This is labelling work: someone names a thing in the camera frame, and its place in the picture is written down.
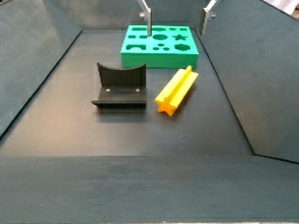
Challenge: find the yellow star prism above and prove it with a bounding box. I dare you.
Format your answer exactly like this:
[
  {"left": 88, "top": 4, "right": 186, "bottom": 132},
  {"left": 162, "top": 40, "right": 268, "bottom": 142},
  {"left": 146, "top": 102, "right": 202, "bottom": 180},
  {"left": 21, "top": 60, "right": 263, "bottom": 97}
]
[{"left": 155, "top": 66, "right": 199, "bottom": 116}]

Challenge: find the green foam shape board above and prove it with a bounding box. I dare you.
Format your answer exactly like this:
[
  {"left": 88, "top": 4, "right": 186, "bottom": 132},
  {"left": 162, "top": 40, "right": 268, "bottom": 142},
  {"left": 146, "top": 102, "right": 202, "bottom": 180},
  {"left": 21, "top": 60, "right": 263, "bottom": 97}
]
[{"left": 120, "top": 25, "right": 199, "bottom": 68}]

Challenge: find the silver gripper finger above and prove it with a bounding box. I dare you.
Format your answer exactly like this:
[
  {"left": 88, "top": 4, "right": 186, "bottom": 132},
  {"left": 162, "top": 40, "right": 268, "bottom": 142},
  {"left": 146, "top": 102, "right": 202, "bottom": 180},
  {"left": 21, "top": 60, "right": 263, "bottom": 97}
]
[
  {"left": 136, "top": 0, "right": 152, "bottom": 37},
  {"left": 200, "top": 0, "right": 218, "bottom": 36}
]

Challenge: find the black curved fixture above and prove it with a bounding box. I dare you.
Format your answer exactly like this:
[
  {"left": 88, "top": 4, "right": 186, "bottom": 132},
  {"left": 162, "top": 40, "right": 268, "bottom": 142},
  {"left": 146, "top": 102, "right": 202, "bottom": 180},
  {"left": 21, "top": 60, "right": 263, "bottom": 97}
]
[{"left": 91, "top": 63, "right": 147, "bottom": 107}]

